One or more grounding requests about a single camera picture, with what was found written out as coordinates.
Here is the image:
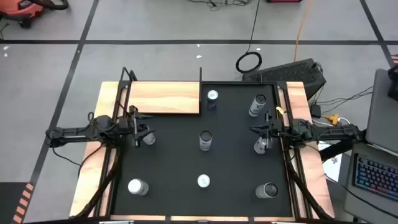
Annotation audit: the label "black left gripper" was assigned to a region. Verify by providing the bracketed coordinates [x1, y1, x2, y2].
[119, 105, 155, 147]

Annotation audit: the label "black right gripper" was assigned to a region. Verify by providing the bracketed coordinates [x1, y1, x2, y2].
[248, 111, 284, 151]

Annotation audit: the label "silver Diet Coke can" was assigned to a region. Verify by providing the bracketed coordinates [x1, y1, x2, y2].
[253, 136, 270, 156]

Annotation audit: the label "white Celsius pineapple can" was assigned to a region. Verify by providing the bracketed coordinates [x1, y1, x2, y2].
[141, 124, 156, 146]

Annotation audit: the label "white Celsius Arctic Vibe can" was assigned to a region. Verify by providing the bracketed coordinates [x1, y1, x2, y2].
[248, 94, 267, 118]

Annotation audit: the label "blue silver Red Bull can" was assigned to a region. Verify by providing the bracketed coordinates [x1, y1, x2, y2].
[197, 174, 211, 189]
[206, 89, 220, 112]

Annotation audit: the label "wooden shelf board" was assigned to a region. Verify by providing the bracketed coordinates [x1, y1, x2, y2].
[127, 81, 201, 114]

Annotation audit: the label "black table mat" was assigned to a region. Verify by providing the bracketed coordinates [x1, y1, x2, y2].
[110, 83, 295, 218]

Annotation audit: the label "black power adapter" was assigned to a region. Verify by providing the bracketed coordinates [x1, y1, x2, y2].
[310, 104, 322, 119]

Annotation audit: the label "white can with black lid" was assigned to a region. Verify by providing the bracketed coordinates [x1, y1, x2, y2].
[198, 130, 213, 152]

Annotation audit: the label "grey can with dark lid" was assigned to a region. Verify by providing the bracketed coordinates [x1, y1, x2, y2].
[254, 182, 279, 200]

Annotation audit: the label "silver can with white lid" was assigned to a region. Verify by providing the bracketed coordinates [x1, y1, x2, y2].
[127, 178, 150, 197]

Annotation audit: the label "black mesh computer tower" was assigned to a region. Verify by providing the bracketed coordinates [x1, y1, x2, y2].
[241, 58, 327, 100]

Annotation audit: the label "yellow plug splitter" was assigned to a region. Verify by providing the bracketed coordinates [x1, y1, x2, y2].
[322, 113, 340, 126]

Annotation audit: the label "white paper sheet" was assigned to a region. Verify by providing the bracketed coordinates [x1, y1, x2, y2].
[317, 141, 343, 183]

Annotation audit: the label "grey desk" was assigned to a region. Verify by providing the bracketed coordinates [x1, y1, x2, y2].
[365, 68, 398, 153]

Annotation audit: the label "computer keyboard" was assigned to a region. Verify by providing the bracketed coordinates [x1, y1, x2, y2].
[343, 141, 398, 223]

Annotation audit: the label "black device on desk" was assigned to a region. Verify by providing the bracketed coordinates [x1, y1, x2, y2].
[387, 63, 398, 102]

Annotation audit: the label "orange shop vacuum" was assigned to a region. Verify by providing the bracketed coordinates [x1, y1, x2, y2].
[0, 0, 44, 29]

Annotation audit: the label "black hanging cable with coil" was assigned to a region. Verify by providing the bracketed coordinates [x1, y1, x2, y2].
[235, 0, 263, 75]

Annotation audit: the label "yellow hanging cable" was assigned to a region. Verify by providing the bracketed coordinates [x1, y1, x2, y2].
[294, 0, 313, 62]

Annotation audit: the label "tangled black floor cables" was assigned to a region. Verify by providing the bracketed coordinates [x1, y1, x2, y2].
[186, 0, 254, 12]

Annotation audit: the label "black vacuum hose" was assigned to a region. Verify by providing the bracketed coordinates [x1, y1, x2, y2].
[29, 0, 70, 11]

